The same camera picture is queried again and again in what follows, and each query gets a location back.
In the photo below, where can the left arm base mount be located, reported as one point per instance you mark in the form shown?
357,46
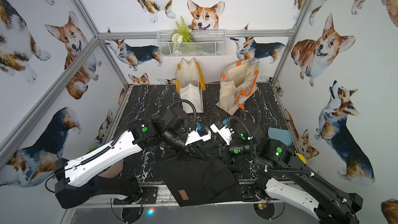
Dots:
148,195

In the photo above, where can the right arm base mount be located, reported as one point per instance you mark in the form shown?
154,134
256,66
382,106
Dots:
252,193

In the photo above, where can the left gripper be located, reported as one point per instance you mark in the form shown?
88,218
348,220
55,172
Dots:
185,148

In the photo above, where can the black canvas bag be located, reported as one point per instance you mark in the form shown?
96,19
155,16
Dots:
194,182

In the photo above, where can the cream bag orange handles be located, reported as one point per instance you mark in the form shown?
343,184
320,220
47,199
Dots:
238,83

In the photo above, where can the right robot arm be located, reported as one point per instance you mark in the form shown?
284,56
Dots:
285,176

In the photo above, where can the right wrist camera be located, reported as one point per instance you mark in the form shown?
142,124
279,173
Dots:
221,128

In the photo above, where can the cream bag yellow handles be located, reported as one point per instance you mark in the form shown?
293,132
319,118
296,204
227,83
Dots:
190,83

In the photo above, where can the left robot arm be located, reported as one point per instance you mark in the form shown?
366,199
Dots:
78,180

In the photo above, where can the tan round object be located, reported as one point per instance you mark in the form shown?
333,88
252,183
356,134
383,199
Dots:
113,170

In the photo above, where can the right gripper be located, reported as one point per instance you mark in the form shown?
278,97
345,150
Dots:
225,152

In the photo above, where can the white wire wall basket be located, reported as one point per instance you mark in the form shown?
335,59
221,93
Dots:
193,44

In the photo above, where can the light blue dustpan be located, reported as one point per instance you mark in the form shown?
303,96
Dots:
284,136

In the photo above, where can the green fern with white flower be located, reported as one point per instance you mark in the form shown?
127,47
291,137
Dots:
182,39

